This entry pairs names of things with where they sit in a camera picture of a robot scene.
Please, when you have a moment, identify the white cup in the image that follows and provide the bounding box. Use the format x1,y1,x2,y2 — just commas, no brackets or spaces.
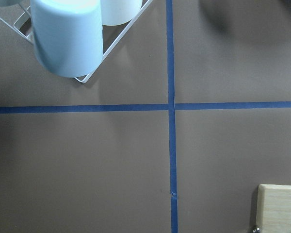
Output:
100,0,143,26

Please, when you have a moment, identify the light blue cup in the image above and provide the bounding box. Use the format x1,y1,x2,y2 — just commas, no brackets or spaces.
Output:
30,0,103,78

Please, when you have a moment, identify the bamboo cutting board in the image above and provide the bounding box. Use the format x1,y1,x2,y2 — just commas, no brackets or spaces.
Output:
256,184,291,233

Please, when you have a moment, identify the white wire cup rack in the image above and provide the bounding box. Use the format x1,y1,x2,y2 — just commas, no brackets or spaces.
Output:
0,0,154,84

